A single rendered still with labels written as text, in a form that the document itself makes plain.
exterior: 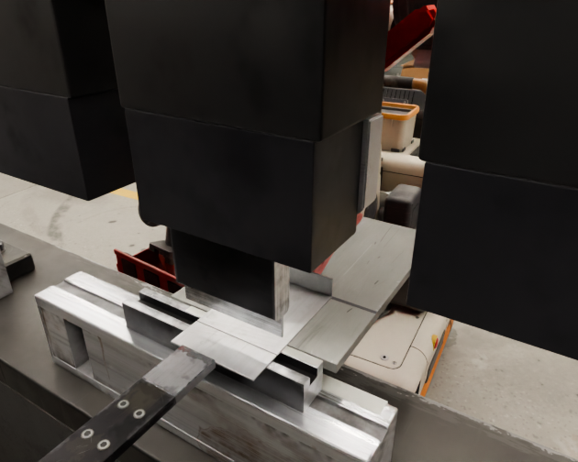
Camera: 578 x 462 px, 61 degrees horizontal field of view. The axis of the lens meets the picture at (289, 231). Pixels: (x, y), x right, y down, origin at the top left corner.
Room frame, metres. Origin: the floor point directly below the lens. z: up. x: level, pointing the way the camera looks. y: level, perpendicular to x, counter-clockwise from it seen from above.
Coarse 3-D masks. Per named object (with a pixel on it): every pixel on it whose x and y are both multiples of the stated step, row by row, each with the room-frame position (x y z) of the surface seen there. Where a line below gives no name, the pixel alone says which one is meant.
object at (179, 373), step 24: (168, 360) 0.29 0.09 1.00; (192, 360) 0.29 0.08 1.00; (144, 384) 0.27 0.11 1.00; (168, 384) 0.27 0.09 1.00; (192, 384) 0.27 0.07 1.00; (120, 408) 0.25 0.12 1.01; (144, 408) 0.25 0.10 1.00; (168, 408) 0.25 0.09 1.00; (96, 432) 0.23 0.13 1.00; (120, 432) 0.23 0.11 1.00; (144, 432) 0.23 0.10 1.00; (48, 456) 0.21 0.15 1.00; (72, 456) 0.21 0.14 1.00; (96, 456) 0.21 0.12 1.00
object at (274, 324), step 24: (192, 240) 0.33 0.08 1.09; (192, 264) 0.34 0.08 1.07; (216, 264) 0.32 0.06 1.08; (240, 264) 0.31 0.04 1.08; (264, 264) 0.30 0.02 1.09; (192, 288) 0.35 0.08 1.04; (216, 288) 0.32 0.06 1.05; (240, 288) 0.31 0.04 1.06; (264, 288) 0.30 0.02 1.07; (288, 288) 0.31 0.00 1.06; (240, 312) 0.32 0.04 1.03; (264, 312) 0.30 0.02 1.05
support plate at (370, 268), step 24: (360, 240) 0.50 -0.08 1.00; (384, 240) 0.50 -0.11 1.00; (408, 240) 0.50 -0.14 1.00; (336, 264) 0.45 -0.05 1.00; (360, 264) 0.45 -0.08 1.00; (384, 264) 0.45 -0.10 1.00; (408, 264) 0.45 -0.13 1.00; (336, 288) 0.40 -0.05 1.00; (360, 288) 0.40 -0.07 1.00; (384, 288) 0.40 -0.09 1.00; (336, 312) 0.36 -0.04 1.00; (360, 312) 0.36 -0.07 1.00; (312, 336) 0.33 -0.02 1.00; (336, 336) 0.33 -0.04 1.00; (360, 336) 0.33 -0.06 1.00; (336, 360) 0.30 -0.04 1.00
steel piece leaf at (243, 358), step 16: (176, 336) 0.33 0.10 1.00; (192, 336) 0.33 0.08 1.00; (208, 336) 0.33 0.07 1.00; (224, 336) 0.33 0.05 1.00; (208, 352) 0.31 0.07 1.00; (224, 352) 0.31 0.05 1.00; (240, 352) 0.31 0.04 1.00; (256, 352) 0.31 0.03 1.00; (240, 368) 0.29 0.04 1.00; (256, 368) 0.29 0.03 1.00
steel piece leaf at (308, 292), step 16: (304, 272) 0.40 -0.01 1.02; (304, 288) 0.40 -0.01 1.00; (320, 288) 0.39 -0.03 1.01; (304, 304) 0.37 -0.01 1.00; (320, 304) 0.37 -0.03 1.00; (208, 320) 0.35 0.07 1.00; (224, 320) 0.35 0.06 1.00; (288, 320) 0.35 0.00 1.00; (304, 320) 0.35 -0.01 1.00; (240, 336) 0.33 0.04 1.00; (256, 336) 0.33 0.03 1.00; (272, 336) 0.33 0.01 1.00; (288, 336) 0.33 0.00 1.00; (272, 352) 0.31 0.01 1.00
